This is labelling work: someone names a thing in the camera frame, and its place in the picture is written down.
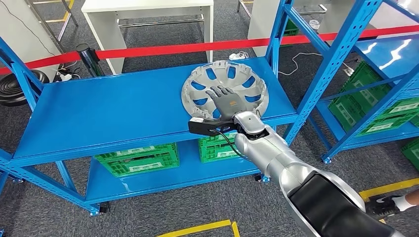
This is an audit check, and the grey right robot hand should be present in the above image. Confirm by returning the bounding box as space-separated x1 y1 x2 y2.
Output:
205 85 250 121

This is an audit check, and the silver plastic wheel hubcap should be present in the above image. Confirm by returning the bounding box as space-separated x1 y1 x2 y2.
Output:
181 60 270 120

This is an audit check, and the blue metal shelf rack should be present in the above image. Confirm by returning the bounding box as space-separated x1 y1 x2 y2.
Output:
0 0 383 217
307 0 419 164

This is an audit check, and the red barrier belt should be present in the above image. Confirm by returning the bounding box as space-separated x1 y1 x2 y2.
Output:
0 24 419 76

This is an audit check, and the white table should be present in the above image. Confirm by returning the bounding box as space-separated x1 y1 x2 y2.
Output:
319 0 419 38
247 0 328 58
81 0 214 75

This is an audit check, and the yellow floor tape square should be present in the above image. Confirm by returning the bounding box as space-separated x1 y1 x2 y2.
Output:
156 220 241 237
359 178 419 202

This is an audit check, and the person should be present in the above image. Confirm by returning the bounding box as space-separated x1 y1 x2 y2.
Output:
365 189 419 220

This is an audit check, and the black round stool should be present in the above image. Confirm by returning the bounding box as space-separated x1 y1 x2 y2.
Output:
0 69 50 107

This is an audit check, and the white cabinet panel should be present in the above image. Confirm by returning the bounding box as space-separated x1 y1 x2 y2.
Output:
0 0 63 82

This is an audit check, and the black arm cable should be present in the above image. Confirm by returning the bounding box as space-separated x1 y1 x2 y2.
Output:
209 129 252 162

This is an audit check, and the white floor cable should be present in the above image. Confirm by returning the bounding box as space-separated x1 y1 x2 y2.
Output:
278 52 315 76

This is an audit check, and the black barrier post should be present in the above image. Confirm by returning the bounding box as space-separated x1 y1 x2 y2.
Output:
76 43 105 78

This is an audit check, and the steel table frame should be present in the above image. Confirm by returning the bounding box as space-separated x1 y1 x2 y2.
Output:
25 0 79 54

